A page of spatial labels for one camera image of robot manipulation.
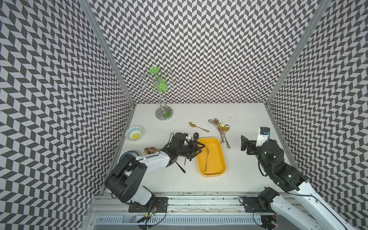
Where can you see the green plastic cup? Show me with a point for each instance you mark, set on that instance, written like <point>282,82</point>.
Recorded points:
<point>158,80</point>

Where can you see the blue patterned plate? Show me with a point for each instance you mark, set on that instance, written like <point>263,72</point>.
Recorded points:
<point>131,152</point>

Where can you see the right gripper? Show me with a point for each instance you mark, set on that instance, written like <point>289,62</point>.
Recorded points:
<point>251,144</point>

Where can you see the chrome cup holder stand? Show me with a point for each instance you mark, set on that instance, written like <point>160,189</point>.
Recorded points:
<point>164,112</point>

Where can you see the aluminium corner post left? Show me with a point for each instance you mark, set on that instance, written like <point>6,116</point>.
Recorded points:
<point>85,5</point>

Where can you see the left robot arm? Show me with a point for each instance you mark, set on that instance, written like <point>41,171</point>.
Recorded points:
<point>124,181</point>

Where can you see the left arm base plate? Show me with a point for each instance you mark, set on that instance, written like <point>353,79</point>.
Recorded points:
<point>155,202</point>

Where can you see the yellow plastic storage box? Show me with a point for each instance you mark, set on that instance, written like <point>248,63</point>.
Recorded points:
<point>216,163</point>

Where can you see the aluminium front rail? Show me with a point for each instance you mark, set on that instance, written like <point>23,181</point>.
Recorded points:
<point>178,203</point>

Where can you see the aluminium corner post right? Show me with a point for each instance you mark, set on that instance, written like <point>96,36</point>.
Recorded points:
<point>320,11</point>

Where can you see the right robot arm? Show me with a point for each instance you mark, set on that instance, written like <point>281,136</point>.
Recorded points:
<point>271,164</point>

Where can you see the yellow blue patterned bowl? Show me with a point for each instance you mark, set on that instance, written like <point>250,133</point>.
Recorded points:
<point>134,133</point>

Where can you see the large silver spoon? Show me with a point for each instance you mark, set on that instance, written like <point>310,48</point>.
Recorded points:
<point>207,158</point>

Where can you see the aluminium corner post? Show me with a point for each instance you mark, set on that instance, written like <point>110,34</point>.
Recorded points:
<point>320,11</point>
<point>85,5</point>

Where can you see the small silver spoon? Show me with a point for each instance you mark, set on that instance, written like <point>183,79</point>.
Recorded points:
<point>217,128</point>

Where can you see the ornate gold spoon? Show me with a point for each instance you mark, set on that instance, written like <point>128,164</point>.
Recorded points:
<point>195,126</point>

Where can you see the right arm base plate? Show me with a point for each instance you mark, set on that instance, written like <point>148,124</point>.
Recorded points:
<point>256,204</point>

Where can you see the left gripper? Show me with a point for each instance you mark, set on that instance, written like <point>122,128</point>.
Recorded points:
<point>194,148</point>

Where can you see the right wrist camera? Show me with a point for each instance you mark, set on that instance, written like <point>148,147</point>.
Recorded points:
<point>263,136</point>

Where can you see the gold round spoon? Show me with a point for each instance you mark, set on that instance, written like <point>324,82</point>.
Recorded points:
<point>224,128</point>

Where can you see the copper handled spoon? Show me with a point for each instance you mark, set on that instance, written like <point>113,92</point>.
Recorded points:
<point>152,150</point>

